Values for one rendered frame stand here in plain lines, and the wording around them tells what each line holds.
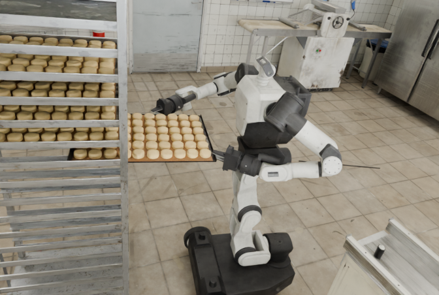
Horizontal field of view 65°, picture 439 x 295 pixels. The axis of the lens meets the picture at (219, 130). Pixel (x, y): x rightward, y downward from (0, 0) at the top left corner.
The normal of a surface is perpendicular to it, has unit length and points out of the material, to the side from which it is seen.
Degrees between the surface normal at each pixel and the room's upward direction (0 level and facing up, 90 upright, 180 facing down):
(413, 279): 0
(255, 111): 86
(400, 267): 0
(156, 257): 0
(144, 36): 90
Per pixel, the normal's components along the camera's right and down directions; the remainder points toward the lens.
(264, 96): 0.24, -0.29
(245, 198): 0.22, 0.52
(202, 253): 0.13, -0.85
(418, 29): -0.92, 0.08
